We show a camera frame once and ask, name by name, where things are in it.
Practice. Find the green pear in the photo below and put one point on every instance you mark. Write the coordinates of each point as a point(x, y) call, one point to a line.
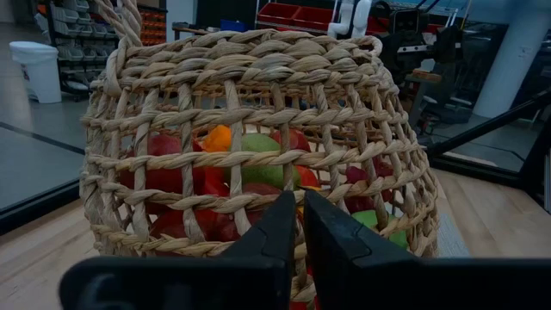
point(267, 174)

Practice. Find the green apple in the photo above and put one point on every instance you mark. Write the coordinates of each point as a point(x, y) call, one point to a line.
point(370, 217)

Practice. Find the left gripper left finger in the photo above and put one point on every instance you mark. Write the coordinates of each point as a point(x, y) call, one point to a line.
point(193, 284)

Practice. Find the woven straw basket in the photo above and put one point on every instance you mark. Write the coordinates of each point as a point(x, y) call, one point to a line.
point(258, 64)

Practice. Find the black background machine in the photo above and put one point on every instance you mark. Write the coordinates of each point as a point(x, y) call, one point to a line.
point(413, 43)

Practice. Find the red yellow peach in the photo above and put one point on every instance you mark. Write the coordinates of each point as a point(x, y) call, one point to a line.
point(307, 176)

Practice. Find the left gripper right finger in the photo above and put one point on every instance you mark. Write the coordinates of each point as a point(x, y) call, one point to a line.
point(409, 284)

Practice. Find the dark red apple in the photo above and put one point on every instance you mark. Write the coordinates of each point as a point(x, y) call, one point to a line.
point(211, 224)

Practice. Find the white round pillar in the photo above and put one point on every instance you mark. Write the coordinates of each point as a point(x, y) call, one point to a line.
point(512, 56)

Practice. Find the red plastic tray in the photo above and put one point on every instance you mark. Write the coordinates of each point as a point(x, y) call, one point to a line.
point(301, 13)

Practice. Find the purple grape bunch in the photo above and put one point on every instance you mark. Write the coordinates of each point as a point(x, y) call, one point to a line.
point(366, 202)

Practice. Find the white plastic pipe fitting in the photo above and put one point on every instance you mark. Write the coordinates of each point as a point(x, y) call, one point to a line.
point(348, 17)

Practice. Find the orange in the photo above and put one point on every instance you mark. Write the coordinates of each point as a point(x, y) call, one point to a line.
point(217, 138)

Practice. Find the white plastic bin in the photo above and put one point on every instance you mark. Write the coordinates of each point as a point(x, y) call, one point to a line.
point(36, 71)

